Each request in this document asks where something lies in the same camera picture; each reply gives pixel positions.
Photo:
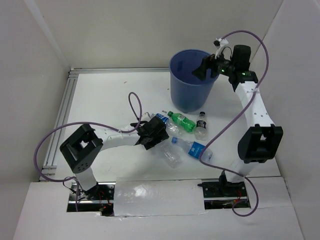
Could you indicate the blue plastic bin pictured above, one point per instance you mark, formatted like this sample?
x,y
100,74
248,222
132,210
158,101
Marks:
x,y
187,92

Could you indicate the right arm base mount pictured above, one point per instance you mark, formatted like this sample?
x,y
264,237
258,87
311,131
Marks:
x,y
217,195

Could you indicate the clear bottle blue-white cap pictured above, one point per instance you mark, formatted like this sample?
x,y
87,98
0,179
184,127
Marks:
x,y
170,154

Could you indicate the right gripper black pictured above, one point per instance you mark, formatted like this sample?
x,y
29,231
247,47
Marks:
x,y
201,72

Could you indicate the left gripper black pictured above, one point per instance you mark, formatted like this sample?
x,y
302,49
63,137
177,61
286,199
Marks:
x,y
161,136

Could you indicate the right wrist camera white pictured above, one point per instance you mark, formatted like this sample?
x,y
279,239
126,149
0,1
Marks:
x,y
220,44

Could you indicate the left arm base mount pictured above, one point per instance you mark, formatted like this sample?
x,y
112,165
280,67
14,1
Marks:
x,y
98,200

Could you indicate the large bottle blue label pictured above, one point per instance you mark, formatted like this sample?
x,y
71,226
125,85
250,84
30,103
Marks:
x,y
171,128

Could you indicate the small bottle blue label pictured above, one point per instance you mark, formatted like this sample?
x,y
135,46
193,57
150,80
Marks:
x,y
193,149

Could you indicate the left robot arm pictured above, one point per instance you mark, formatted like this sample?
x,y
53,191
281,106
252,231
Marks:
x,y
82,147

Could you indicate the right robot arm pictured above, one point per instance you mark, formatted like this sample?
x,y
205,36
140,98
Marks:
x,y
261,140

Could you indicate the green plastic bottle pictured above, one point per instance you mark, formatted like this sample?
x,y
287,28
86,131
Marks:
x,y
181,121

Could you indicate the small bottle black label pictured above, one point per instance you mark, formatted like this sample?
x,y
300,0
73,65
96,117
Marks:
x,y
201,127

